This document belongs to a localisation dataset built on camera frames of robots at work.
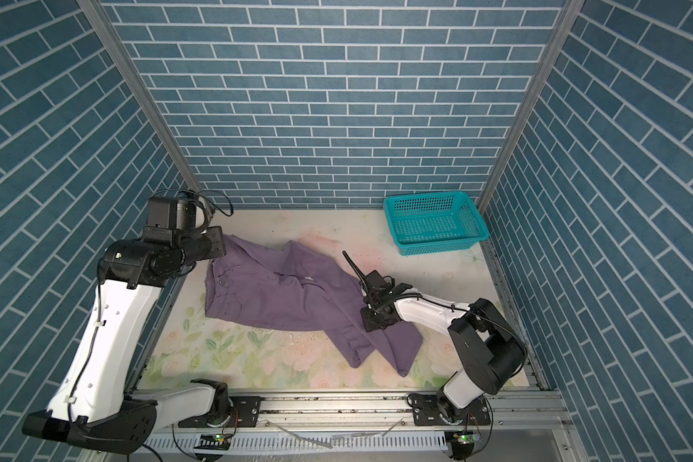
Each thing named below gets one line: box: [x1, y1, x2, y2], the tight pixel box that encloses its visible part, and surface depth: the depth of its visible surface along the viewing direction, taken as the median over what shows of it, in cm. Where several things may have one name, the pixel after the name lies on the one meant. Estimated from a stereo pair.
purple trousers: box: [204, 233, 424, 378], surface depth 89 cm
